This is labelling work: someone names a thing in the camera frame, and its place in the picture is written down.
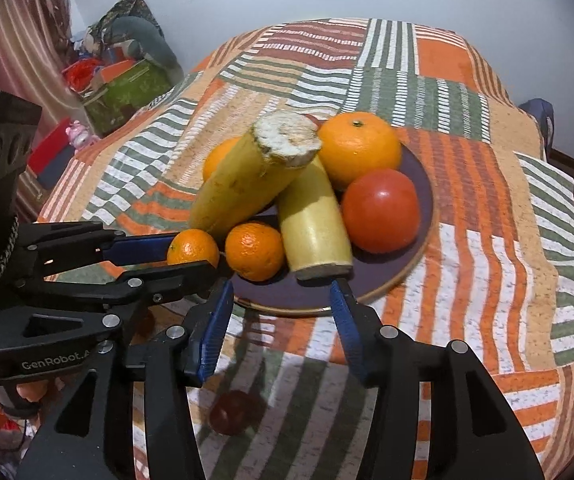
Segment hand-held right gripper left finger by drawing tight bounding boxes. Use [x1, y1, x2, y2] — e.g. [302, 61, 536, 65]
[14, 279, 235, 480]

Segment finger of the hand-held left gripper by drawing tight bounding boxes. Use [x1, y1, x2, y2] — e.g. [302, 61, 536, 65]
[42, 259, 220, 319]
[17, 220, 179, 278]

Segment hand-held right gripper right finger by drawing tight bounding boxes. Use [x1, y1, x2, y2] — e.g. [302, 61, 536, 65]
[329, 279, 538, 480]

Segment small tangerine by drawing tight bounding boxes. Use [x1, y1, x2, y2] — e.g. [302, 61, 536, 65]
[225, 221, 286, 282]
[166, 229, 220, 268]

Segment purple round plate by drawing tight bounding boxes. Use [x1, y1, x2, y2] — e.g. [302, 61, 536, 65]
[219, 115, 440, 317]

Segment red tomato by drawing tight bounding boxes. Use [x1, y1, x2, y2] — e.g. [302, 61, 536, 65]
[341, 168, 422, 255]
[209, 390, 263, 436]

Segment short banana piece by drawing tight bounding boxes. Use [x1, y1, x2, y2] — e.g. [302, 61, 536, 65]
[274, 155, 354, 281]

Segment large orange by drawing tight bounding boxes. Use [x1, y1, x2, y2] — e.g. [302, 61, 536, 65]
[202, 136, 244, 183]
[317, 111, 403, 192]

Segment long yellow-green banana piece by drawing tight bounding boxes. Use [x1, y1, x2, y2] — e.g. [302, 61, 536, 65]
[188, 111, 323, 242]

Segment person's left hand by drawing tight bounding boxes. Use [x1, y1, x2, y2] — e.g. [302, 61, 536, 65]
[17, 379, 50, 403]

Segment red box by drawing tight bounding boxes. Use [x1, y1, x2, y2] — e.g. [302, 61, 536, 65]
[27, 122, 75, 191]

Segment pink toy figure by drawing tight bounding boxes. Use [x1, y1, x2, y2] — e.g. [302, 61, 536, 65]
[66, 121, 100, 150]

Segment striped brown curtain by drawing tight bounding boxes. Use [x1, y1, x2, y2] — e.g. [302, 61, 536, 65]
[0, 0, 75, 201]

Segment striped patchwork blanket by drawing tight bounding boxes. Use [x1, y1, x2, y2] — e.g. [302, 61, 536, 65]
[34, 17, 574, 480]

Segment red plastic bag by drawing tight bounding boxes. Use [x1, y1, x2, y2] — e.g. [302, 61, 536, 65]
[62, 57, 103, 93]

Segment green storage box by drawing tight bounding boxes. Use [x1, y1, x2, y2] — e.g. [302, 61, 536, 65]
[82, 60, 175, 136]

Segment dark patterned bag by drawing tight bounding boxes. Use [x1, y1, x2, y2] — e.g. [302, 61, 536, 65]
[90, 0, 163, 46]

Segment blue chair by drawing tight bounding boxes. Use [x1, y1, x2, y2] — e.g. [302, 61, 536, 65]
[519, 98, 555, 161]

